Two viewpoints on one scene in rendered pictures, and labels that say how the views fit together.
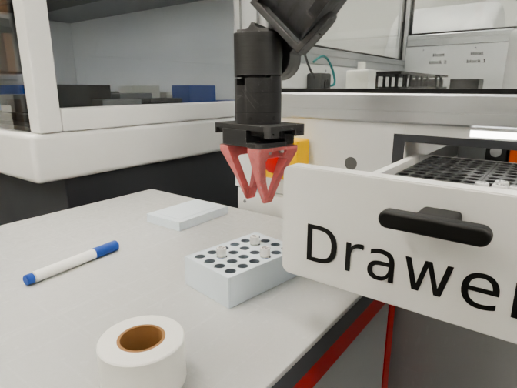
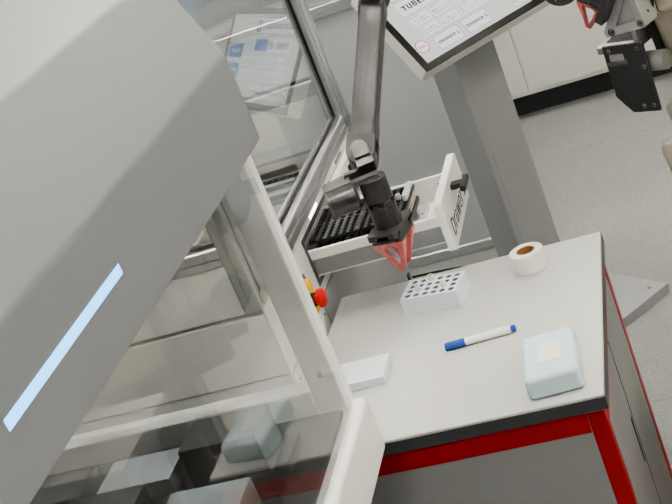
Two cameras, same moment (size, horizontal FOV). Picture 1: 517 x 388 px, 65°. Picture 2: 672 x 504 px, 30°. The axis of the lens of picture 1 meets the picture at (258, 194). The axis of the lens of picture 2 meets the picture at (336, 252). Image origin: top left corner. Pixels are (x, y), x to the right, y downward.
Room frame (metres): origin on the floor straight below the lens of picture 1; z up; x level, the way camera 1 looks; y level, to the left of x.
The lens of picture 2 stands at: (1.32, 2.19, 1.85)
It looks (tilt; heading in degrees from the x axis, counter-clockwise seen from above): 21 degrees down; 253
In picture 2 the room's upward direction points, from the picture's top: 22 degrees counter-clockwise
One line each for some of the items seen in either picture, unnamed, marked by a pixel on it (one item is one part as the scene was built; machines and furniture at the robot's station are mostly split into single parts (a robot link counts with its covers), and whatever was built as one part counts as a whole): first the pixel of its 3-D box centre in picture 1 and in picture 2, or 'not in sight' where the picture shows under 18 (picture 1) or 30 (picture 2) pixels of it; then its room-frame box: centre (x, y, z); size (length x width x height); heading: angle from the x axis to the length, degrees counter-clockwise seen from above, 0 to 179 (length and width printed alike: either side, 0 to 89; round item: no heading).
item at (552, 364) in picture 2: not in sight; (551, 362); (0.50, 0.48, 0.78); 0.15 x 0.10 x 0.04; 58
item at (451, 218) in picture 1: (436, 222); (458, 183); (0.28, -0.13, 0.91); 0.07 x 0.04 x 0.01; 53
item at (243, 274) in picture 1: (244, 265); (435, 293); (0.48, 0.02, 0.78); 0.12 x 0.08 x 0.04; 135
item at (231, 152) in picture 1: (256, 164); (397, 246); (0.51, 0.00, 0.90); 0.07 x 0.07 x 0.09; 42
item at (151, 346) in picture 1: (142, 358); (528, 258); (0.29, 0.10, 0.78); 0.07 x 0.07 x 0.04
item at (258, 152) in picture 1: (259, 165); (398, 245); (0.51, 0.00, 0.90); 0.07 x 0.07 x 0.09; 42
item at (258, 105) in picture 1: (258, 107); (385, 215); (0.51, 0.00, 0.98); 0.10 x 0.07 x 0.07; 42
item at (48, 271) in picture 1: (75, 260); (480, 337); (0.52, 0.25, 0.77); 0.14 x 0.02 x 0.02; 148
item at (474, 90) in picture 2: not in sight; (513, 172); (-0.28, -0.96, 0.51); 0.50 x 0.45 x 1.02; 101
